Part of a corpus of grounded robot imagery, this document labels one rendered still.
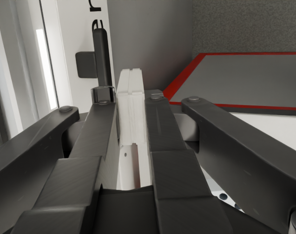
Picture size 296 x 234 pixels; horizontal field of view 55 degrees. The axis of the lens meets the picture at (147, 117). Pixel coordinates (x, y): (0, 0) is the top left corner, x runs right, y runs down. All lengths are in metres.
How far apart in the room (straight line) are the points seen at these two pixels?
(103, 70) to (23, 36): 0.08
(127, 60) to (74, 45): 0.19
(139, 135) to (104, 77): 0.16
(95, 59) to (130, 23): 0.22
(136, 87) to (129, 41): 0.35
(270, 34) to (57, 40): 0.97
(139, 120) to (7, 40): 0.15
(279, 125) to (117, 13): 0.29
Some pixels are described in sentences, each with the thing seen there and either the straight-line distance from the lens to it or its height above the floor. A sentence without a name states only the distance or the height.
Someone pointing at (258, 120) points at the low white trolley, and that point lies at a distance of 0.44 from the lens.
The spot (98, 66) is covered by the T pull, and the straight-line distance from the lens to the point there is 0.30.
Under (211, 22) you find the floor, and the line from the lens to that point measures 1.18.
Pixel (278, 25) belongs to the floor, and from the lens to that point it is 1.18.
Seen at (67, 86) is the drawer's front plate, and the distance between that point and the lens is 0.31.
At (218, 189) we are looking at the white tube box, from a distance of 0.46.
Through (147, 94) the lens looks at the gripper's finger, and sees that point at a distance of 0.17.
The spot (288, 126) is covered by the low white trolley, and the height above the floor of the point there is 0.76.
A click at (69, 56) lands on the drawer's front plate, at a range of 0.31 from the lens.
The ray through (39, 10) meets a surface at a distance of 0.31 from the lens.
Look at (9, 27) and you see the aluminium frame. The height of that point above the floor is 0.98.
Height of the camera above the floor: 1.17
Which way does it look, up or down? 62 degrees down
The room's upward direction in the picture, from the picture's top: 139 degrees counter-clockwise
